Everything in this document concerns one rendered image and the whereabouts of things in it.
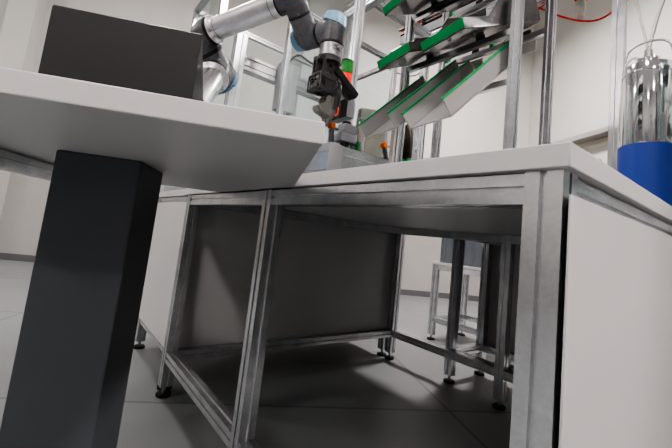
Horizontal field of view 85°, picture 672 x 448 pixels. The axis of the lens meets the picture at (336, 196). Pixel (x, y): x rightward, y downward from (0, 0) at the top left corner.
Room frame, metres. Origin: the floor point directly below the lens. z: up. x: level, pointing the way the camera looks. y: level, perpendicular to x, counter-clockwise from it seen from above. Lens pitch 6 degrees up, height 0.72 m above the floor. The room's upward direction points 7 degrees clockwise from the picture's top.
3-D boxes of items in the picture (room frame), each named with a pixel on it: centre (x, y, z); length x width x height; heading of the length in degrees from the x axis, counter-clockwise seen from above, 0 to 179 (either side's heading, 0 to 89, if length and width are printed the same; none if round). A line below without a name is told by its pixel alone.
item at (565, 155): (1.43, -0.36, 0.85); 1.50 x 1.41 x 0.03; 38
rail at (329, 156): (1.28, 0.28, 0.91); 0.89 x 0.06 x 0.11; 38
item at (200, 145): (0.82, 0.45, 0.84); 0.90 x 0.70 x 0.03; 10
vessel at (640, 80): (1.18, -1.01, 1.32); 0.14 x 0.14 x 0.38
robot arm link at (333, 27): (1.10, 0.07, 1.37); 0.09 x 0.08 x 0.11; 56
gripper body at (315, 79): (1.10, 0.07, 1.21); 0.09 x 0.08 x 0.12; 128
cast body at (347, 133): (1.17, -0.02, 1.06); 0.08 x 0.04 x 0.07; 126
